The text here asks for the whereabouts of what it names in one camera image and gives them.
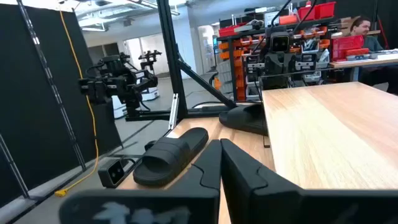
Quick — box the wooden work desk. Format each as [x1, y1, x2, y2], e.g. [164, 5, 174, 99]
[328, 49, 398, 70]

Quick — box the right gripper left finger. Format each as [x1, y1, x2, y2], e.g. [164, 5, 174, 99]
[167, 139, 223, 224]

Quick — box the black rubber slide sandal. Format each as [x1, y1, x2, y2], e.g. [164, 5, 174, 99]
[132, 127, 210, 188]
[218, 104, 268, 136]

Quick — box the red tool box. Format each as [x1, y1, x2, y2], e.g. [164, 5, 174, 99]
[330, 35, 365, 62]

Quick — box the black aluminium rig frame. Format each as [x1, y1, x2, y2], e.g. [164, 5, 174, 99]
[125, 0, 238, 123]

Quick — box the black table-level camera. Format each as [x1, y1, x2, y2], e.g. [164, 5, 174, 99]
[97, 157, 126, 189]

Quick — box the red storage bin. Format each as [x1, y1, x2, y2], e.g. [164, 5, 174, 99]
[218, 23, 247, 38]
[297, 6, 317, 21]
[314, 1, 337, 19]

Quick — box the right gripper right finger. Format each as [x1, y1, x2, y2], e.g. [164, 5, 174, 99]
[221, 139, 304, 224]

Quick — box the person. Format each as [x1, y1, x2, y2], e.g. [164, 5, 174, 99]
[349, 16, 385, 53]

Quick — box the black partition panel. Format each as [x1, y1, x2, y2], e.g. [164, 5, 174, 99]
[0, 2, 124, 208]

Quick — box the yellow power cable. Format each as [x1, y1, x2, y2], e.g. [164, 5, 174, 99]
[54, 11, 100, 198]

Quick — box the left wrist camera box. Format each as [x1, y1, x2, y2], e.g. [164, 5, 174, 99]
[269, 31, 291, 53]

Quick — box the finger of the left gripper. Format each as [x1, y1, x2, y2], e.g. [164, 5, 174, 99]
[271, 54, 280, 75]
[279, 54, 289, 75]

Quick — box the black storage rack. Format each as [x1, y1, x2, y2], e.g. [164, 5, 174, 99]
[216, 0, 338, 103]

